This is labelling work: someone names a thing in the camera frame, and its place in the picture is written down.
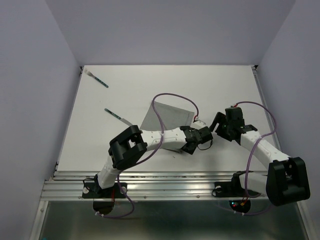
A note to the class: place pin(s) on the grey cloth napkin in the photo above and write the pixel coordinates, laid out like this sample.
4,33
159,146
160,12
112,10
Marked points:
173,118

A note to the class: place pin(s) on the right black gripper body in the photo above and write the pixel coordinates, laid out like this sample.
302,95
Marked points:
223,130

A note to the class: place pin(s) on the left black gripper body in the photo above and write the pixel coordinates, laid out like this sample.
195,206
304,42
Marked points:
189,152

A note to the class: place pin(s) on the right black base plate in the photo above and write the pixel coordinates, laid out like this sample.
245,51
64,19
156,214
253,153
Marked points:
226,189

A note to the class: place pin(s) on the aluminium rail frame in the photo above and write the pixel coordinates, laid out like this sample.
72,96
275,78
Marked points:
172,192

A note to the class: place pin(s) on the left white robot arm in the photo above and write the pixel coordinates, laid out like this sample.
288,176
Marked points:
126,149

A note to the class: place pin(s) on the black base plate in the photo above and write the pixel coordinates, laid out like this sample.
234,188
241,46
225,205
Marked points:
226,189
91,191

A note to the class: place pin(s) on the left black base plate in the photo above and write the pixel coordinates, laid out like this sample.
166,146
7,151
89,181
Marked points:
91,191

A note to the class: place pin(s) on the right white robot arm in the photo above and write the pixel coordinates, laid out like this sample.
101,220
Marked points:
286,180

